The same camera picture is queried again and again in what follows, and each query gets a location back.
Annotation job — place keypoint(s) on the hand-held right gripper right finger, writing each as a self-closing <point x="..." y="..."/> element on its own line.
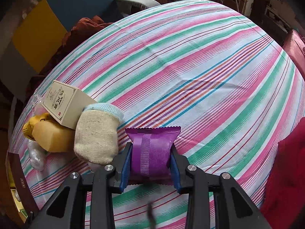
<point x="175" y="169"/>

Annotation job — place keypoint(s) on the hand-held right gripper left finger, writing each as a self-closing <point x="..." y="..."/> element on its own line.
<point x="125" y="167"/>

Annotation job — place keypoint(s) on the purple snack packet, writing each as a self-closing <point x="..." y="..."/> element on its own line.
<point x="152" y="152"/>

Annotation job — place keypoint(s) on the beige knitted sock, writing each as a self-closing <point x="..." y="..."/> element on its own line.
<point x="95" y="136"/>

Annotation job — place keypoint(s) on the yellow plush toy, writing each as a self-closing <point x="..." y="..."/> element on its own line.
<point x="52" y="136"/>

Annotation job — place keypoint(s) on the clear plastic bag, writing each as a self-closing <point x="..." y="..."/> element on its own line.
<point x="38" y="157"/>

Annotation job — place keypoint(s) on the cream cardboard box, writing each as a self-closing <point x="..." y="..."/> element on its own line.
<point x="66" y="100"/>

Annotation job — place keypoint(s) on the brown gift box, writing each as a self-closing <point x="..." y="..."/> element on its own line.
<point x="21" y="183"/>

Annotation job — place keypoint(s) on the red-brown blanket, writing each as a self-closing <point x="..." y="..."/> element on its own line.
<point x="83" y="26"/>

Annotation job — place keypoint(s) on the grey yellow blue armchair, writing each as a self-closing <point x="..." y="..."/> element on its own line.
<point x="78" y="4"/>

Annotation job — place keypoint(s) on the cluttered dark desk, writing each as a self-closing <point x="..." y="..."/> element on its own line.
<point x="274" y="12"/>

